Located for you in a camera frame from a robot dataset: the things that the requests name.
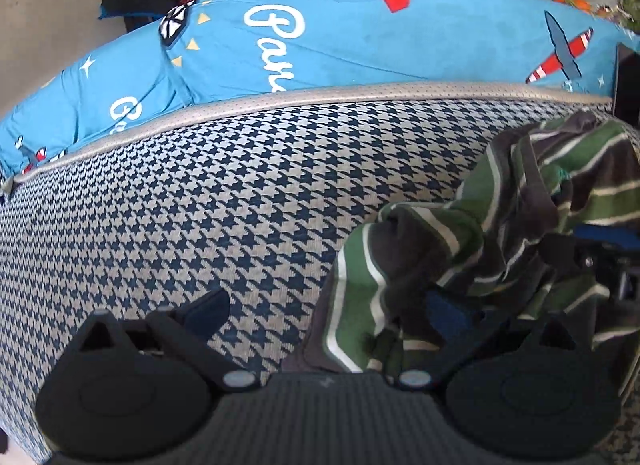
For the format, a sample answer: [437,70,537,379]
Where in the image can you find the blue printed sofa cover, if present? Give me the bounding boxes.
[0,0,640,180]

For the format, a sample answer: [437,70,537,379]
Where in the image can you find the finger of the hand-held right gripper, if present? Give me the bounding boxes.
[570,224,640,303]

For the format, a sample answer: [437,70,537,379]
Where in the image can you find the houndstooth sofa seat cover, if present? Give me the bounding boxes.
[0,82,640,465]

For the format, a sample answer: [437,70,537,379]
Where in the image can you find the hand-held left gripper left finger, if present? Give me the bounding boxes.
[67,289,261,393]

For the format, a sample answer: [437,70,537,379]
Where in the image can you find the green brown striped t-shirt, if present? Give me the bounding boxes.
[282,110,640,381]

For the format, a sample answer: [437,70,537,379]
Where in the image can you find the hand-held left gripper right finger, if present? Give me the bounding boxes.
[397,291,581,393]

